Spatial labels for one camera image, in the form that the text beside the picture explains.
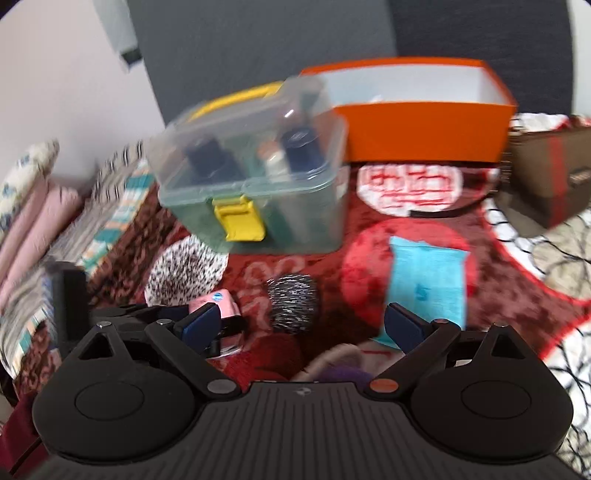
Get navy cap bottle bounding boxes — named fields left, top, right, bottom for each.
left=281, top=124, right=325, bottom=175

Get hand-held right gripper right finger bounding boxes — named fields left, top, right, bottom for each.
left=364, top=302, right=539, bottom=400

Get white wall device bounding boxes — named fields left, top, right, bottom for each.
left=92, top=0, right=142, bottom=71

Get orange cardboard box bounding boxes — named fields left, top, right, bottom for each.
left=298, top=56, right=518, bottom=165

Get floral pillow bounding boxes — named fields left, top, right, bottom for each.
left=0, top=138, right=61, bottom=232

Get black cap bottle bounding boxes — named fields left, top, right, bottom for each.
left=185, top=136, right=245, bottom=184

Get light blue packet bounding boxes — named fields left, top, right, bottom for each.
left=372, top=235, right=467, bottom=348

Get brown striped pouch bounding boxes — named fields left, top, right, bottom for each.
left=494, top=124, right=591, bottom=230

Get folded pink cloths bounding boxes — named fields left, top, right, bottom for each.
left=0, top=180, right=85, bottom=297

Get purple fleece towel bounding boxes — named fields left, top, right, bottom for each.
left=316, top=359, right=376, bottom=384

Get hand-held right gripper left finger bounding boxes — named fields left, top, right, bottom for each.
left=76, top=302, right=243, bottom=400

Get black glittery scrunchie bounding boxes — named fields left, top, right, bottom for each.
left=267, top=273, right=321, bottom=334

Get small pink packet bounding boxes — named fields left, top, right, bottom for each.
left=187, top=287, right=243, bottom=356

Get red floral blanket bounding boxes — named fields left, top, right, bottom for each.
left=0, top=113, right=591, bottom=462

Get white cap bottle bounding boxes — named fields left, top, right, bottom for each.
left=263, top=150, right=293, bottom=182

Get dark grey headboard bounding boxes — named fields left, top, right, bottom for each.
left=127, top=0, right=574, bottom=126

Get maroon fluffy cloth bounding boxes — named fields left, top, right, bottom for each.
left=222, top=332, right=306, bottom=384

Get clear plastic storage box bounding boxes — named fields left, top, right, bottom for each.
left=145, top=75, right=350, bottom=254

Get striped patchwork bedsheet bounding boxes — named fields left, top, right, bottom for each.
left=0, top=138, right=160, bottom=384

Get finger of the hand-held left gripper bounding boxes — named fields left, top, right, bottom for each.
left=90, top=304, right=185, bottom=326
left=203, top=318, right=246, bottom=357

